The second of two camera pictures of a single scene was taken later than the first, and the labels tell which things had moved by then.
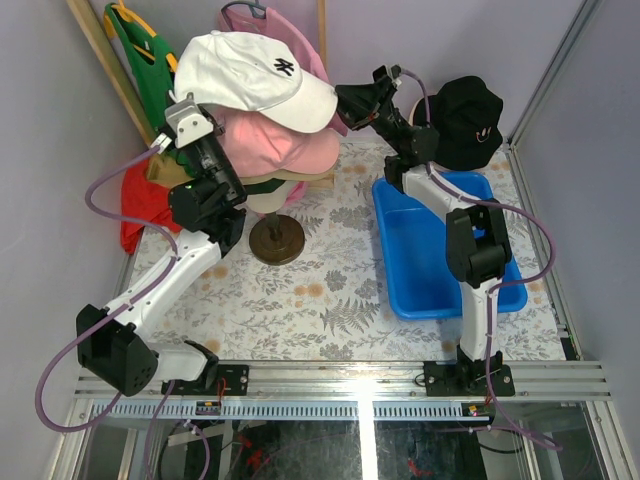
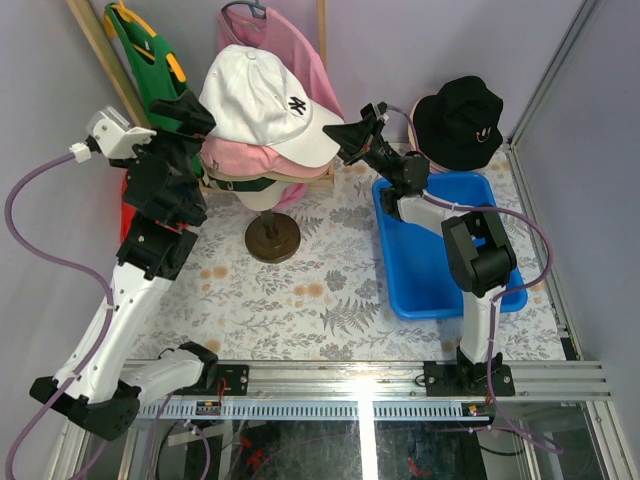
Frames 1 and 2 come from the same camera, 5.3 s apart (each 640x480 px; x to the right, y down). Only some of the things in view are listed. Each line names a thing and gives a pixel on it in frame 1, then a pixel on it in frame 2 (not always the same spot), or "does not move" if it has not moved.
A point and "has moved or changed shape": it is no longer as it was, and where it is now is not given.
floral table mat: x=307 y=282 does not move
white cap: x=237 y=72 has moved or changed shape
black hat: x=467 y=120 does not move
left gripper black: x=204 y=148 -> x=163 y=145
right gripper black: x=365 y=106 -> x=357 y=142
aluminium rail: x=354 y=390 does not move
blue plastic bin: x=420 y=280 does not move
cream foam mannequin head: x=267 y=202 has moved or changed shape
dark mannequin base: x=276 y=240 does not move
